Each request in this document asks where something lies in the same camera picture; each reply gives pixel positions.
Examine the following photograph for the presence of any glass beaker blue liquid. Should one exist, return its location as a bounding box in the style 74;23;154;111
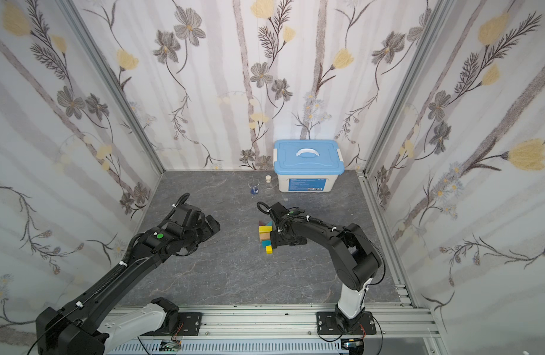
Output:
248;177;260;195

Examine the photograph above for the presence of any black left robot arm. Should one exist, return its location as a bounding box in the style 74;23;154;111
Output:
31;194;221;354

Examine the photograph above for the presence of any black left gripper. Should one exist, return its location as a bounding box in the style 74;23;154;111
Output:
181;214;223;251

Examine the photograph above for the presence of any small circuit board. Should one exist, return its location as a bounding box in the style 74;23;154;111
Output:
159;340;182;352
341;339;364;355

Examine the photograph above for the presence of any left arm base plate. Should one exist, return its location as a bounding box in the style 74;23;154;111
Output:
155;312;203;337

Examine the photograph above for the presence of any aluminium front rail frame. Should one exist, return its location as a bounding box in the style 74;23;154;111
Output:
106;303;447;354

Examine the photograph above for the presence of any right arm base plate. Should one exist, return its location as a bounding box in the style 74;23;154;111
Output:
315;312;378;336

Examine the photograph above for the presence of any blue lidded storage box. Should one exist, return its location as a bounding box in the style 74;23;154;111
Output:
273;140;345;192

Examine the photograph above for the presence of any natural wood rectangular block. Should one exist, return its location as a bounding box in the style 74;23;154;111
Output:
259;232;270;242

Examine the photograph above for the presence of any small circuit board left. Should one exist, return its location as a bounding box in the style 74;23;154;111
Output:
159;340;182;352

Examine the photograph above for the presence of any small corked glass bottle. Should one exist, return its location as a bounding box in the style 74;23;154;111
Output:
265;175;275;197

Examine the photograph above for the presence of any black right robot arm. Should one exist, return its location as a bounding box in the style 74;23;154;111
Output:
257;202;386;340

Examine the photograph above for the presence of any yellow rectangular block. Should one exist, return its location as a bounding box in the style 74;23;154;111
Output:
259;226;273;234

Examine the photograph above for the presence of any white perforated cable tray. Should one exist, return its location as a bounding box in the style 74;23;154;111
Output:
110;339;347;354

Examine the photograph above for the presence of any small circuit board right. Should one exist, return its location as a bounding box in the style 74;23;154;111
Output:
341;339;364;355

